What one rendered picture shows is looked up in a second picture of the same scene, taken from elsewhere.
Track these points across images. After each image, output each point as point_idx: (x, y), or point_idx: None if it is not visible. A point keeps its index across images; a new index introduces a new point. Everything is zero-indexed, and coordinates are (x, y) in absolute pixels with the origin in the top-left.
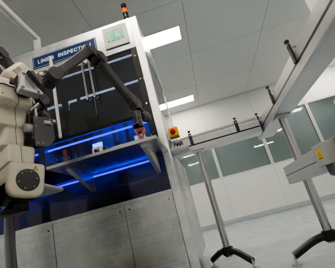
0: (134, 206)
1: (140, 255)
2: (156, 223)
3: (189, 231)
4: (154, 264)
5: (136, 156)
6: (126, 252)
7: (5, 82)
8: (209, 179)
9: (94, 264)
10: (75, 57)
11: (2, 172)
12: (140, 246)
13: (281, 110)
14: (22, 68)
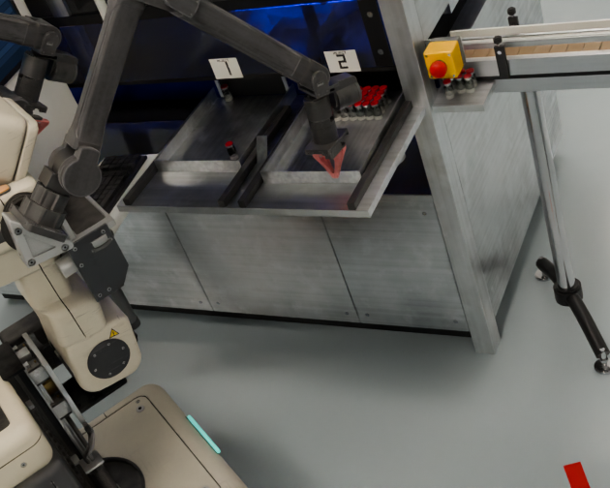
0: None
1: (362, 290)
2: (395, 249)
3: (472, 279)
4: (392, 309)
5: None
6: (331, 279)
7: None
8: (545, 159)
9: (268, 281)
10: (106, 67)
11: (57, 343)
12: (360, 277)
13: None
14: None
